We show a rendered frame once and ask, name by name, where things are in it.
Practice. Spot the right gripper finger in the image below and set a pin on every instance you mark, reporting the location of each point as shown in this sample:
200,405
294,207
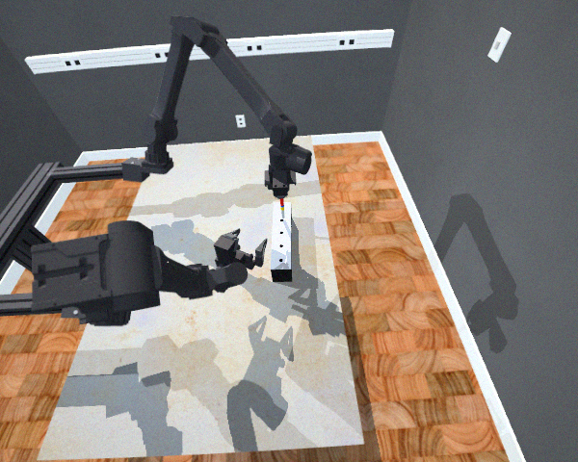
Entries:
260,250
235,232

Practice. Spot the white block with holes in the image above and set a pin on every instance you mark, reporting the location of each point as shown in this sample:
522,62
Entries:
281,256

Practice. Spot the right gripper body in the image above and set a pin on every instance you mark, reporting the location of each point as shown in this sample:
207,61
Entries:
250,263

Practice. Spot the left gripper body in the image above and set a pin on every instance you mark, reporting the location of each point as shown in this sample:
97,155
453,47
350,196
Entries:
270,186

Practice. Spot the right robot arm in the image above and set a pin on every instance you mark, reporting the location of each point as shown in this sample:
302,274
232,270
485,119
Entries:
126,267

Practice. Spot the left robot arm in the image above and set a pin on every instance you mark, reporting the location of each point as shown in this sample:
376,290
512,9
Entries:
160,127

